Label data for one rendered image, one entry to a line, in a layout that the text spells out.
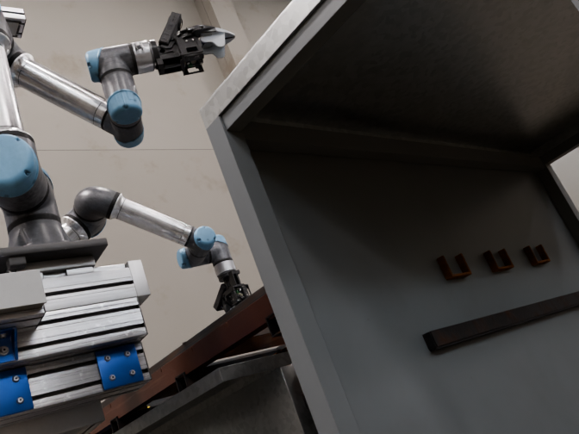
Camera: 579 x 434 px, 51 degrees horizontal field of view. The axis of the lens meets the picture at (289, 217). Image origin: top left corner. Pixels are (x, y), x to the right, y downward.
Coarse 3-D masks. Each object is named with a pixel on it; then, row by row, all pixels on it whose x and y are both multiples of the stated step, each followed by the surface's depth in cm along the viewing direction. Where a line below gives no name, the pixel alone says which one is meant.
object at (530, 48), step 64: (320, 0) 84; (384, 0) 95; (448, 0) 101; (512, 0) 108; (256, 64) 93; (320, 64) 105; (384, 64) 112; (448, 64) 121; (512, 64) 132; (576, 64) 144; (320, 128) 125; (384, 128) 138; (448, 128) 152; (512, 128) 168; (576, 128) 184
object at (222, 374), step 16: (288, 352) 138; (224, 368) 125; (240, 368) 127; (256, 368) 130; (272, 368) 133; (192, 384) 131; (208, 384) 127; (224, 384) 148; (240, 384) 150; (176, 400) 136; (192, 400) 153; (208, 400) 160; (144, 416) 146; (160, 416) 140; (176, 416) 170; (128, 432) 151; (144, 432) 178; (160, 432) 177
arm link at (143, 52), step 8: (144, 40) 144; (136, 48) 142; (144, 48) 142; (152, 48) 143; (136, 56) 142; (144, 56) 142; (152, 56) 143; (144, 64) 143; (152, 64) 143; (144, 72) 145
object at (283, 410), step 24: (264, 384) 138; (288, 384) 133; (216, 408) 151; (240, 408) 144; (264, 408) 138; (288, 408) 133; (168, 432) 167; (192, 432) 159; (216, 432) 151; (240, 432) 145; (264, 432) 138; (288, 432) 133; (312, 432) 131
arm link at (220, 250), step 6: (216, 240) 221; (222, 240) 222; (216, 246) 220; (222, 246) 221; (216, 252) 219; (222, 252) 220; (228, 252) 221; (216, 258) 219; (222, 258) 219; (228, 258) 220
